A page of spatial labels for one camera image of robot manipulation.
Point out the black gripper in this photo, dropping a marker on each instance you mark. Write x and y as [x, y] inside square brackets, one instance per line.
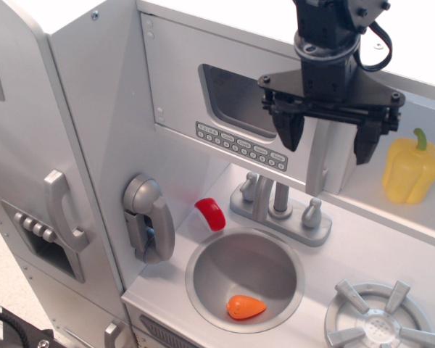
[343, 93]

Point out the grey microwave door handle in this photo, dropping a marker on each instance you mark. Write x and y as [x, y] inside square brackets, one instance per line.
[318, 152]

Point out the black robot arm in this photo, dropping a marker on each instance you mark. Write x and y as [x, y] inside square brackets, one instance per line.
[329, 32]

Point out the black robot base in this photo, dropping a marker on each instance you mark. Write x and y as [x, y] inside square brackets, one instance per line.
[16, 332]

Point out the yellow toy bell pepper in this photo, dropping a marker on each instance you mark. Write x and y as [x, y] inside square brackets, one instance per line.
[409, 171]

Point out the grey toy faucet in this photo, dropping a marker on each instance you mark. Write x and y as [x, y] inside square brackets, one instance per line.
[267, 202]

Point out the red toy pepper slice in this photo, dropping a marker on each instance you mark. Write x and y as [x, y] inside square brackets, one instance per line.
[211, 213]

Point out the round metal sink bowl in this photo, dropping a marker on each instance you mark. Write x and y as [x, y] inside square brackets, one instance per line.
[248, 262]

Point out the grey stove burner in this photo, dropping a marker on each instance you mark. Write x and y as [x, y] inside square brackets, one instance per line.
[376, 315]

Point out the orange toy carrot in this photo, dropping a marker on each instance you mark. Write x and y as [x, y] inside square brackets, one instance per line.
[241, 307]

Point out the white toy kitchen unit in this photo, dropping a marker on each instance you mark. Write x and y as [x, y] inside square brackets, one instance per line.
[75, 96]

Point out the grey toy telephone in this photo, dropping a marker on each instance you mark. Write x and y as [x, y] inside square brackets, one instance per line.
[149, 221]

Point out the grey oven control panel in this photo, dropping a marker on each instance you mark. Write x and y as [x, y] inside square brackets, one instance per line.
[164, 335]

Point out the grey ice dispenser panel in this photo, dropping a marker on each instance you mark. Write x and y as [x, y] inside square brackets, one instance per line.
[42, 241]

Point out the grey fridge door handle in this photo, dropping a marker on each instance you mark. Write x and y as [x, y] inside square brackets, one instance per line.
[56, 189]

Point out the grey lower door handle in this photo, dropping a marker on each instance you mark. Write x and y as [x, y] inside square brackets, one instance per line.
[116, 335]

